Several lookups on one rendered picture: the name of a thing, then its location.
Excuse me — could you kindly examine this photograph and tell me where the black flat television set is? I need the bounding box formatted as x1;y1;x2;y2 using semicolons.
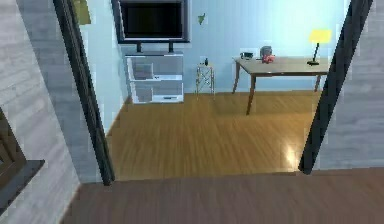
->
111;0;192;54

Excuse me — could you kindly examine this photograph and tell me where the grey round jar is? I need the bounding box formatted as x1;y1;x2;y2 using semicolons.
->
259;45;273;58

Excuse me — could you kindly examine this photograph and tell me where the brown wooden table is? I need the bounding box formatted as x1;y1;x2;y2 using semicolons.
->
231;55;332;116

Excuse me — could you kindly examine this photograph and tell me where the olive framed wall picture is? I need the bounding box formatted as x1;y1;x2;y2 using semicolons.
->
72;0;92;26

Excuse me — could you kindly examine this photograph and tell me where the small wire side table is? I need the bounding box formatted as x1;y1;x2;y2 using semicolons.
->
195;64;216;96

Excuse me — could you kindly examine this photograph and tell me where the yellow shade table lamp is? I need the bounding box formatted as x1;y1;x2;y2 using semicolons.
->
306;28;333;67

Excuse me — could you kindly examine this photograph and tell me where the white open shelf unit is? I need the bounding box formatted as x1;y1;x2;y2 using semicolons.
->
125;51;185;105

